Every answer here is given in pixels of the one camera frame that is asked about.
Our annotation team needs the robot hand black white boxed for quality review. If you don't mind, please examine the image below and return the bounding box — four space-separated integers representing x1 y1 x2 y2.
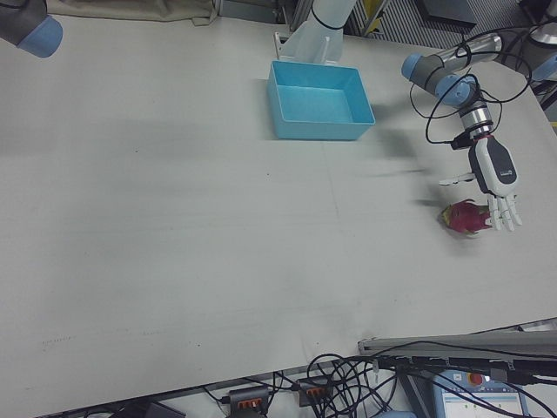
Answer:
438 134 525 233

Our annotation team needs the pink dragon fruit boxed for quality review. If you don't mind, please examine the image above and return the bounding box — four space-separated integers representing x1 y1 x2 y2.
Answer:
438 199 495 236

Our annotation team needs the dark grey box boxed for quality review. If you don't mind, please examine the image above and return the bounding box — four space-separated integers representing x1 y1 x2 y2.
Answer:
421 0 479 25

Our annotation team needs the grey ribbed panel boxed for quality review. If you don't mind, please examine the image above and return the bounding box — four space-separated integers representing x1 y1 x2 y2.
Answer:
347 0 465 50

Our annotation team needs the light blue plastic bin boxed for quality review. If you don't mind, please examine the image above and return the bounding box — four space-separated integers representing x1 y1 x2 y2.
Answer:
265 59 376 142

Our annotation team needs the long black bar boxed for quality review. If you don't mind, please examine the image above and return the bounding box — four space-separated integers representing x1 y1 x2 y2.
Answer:
378 354 557 387

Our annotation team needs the teach pendant with red button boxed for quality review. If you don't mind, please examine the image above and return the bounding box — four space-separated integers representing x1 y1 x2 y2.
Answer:
428 367 557 418

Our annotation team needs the black hub with orange switches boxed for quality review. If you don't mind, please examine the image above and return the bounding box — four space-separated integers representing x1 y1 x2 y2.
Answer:
297 377 334 408
228 386 271 415

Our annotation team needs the dark flat box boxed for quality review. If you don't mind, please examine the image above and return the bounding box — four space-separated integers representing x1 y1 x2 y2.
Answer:
142 401 185 418

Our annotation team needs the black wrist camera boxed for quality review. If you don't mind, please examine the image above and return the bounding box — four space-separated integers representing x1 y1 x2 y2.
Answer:
451 133 476 152

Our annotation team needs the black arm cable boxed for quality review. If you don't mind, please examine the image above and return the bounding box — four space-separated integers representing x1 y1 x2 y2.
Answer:
408 24 545 145

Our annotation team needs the aluminium rail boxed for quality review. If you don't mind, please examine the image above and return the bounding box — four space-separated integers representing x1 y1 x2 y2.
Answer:
357 317 557 362

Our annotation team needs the yellow black post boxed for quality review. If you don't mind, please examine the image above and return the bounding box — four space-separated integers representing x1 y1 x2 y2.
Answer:
363 0 387 36

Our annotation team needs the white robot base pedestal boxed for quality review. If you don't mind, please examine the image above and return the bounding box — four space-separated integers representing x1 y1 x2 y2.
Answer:
272 0 356 67

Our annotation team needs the aluminium frame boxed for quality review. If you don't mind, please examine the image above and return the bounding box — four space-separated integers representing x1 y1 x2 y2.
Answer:
215 0 314 22

